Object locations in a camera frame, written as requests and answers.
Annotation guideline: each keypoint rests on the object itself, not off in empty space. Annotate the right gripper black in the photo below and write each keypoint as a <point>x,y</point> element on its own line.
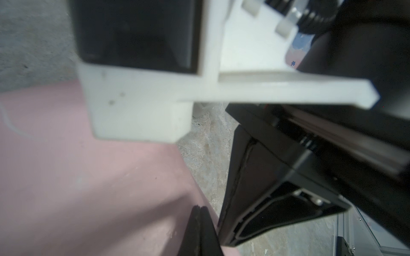
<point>294,163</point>

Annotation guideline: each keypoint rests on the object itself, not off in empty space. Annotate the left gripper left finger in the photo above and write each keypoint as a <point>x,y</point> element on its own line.
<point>191,242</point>

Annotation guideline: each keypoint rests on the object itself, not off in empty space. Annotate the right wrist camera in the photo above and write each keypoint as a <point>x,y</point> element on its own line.
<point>144,64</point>

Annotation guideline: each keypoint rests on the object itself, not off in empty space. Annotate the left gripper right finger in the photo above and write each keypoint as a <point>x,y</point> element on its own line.
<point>209,243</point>

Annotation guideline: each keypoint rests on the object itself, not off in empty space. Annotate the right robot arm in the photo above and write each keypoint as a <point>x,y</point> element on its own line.
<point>368,40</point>

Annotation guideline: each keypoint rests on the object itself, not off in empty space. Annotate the purple pink wrapping paper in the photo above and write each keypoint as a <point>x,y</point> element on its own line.
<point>66,193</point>

